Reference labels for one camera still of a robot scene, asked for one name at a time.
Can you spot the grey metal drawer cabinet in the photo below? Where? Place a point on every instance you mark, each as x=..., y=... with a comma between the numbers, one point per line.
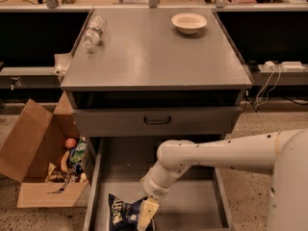
x=145, y=62

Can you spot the white power strip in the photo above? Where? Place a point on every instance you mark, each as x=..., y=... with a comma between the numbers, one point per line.
x=286, y=66

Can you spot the banana in box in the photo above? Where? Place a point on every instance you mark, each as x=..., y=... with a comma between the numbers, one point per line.
x=64, y=166

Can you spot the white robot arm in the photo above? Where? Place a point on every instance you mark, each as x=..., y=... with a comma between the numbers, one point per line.
x=283, y=155

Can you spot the open cardboard box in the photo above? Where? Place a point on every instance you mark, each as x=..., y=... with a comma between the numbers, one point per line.
x=35, y=142

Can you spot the white paper bowl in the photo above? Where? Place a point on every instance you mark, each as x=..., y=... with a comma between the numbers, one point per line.
x=189, y=23

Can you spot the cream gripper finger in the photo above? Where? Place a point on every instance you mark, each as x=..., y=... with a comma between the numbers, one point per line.
x=148, y=209

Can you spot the black drawer handle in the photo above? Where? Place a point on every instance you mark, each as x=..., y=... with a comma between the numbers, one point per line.
x=161, y=120

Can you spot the orange fruit in box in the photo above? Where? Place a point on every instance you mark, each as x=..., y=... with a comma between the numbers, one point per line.
x=70, y=143

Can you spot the closed upper grey drawer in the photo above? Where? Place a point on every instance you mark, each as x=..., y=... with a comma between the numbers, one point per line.
x=129, y=122

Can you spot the blue chip bag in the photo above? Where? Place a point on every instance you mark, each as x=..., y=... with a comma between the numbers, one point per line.
x=124, y=216

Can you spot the clear plastic water bottle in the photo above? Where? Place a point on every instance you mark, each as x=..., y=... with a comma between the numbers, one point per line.
x=94, y=32

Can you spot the open middle grey drawer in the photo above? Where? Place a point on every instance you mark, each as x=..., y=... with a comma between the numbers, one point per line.
x=196, y=202

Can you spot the green snack bag in box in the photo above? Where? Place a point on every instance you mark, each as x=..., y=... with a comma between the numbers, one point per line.
x=77, y=153

